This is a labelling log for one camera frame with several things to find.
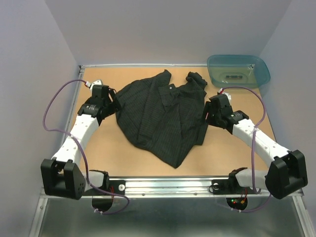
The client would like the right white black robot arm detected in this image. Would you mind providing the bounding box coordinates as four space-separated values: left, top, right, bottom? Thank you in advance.
203 93 308 199

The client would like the aluminium left side rail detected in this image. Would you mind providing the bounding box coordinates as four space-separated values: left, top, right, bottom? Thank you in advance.
63 66 84 132

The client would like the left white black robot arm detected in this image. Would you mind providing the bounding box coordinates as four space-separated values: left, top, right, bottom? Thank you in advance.
40 80 121 199

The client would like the black striped long sleeve shirt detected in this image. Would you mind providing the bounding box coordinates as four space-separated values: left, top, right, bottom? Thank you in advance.
116 70 208 168

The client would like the aluminium front mounting rail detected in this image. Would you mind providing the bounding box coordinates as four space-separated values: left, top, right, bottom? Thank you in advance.
40 175 305 198

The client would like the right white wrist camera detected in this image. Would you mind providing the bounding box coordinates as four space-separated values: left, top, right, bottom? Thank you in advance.
217 90 232 103

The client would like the teal translucent plastic bin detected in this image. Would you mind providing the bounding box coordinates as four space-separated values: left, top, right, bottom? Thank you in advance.
207 55 271 88

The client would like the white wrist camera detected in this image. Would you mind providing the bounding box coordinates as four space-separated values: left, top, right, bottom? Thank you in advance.
84 79 103 91
217 90 232 103

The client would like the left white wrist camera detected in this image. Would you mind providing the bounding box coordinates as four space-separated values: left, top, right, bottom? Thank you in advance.
84 79 103 91

